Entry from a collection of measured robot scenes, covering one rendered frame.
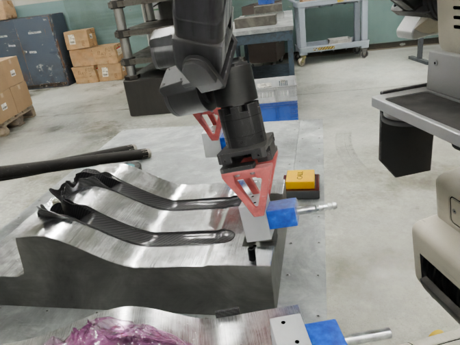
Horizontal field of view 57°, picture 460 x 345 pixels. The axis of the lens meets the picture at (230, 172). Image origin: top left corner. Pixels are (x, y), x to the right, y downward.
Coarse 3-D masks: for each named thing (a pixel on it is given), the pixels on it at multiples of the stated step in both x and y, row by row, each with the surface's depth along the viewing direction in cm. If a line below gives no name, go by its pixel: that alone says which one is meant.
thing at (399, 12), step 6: (390, 0) 73; (396, 0) 71; (402, 0) 70; (408, 0) 70; (414, 0) 69; (420, 0) 69; (396, 6) 76; (402, 6) 72; (408, 6) 71; (414, 6) 70; (420, 6) 70; (396, 12) 77; (402, 12) 75; (408, 12) 73; (414, 12) 71; (420, 12) 69; (426, 12) 68
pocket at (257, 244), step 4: (276, 232) 64; (272, 236) 64; (276, 236) 64; (244, 240) 62; (264, 240) 65; (268, 240) 65; (272, 240) 63; (276, 240) 63; (244, 244) 62; (248, 244) 65; (252, 244) 65; (256, 244) 65; (260, 244) 64; (264, 244) 64; (268, 244) 64; (272, 244) 62; (276, 244) 62
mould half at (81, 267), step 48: (96, 192) 73; (192, 192) 79; (48, 240) 61; (96, 240) 63; (240, 240) 61; (0, 288) 67; (48, 288) 65; (96, 288) 63; (144, 288) 61; (192, 288) 59; (240, 288) 58
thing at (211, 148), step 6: (210, 126) 89; (204, 132) 86; (222, 132) 89; (204, 138) 86; (222, 138) 86; (204, 144) 87; (210, 144) 86; (216, 144) 86; (222, 144) 86; (204, 150) 87; (210, 150) 87; (216, 150) 87; (210, 156) 88; (216, 156) 87
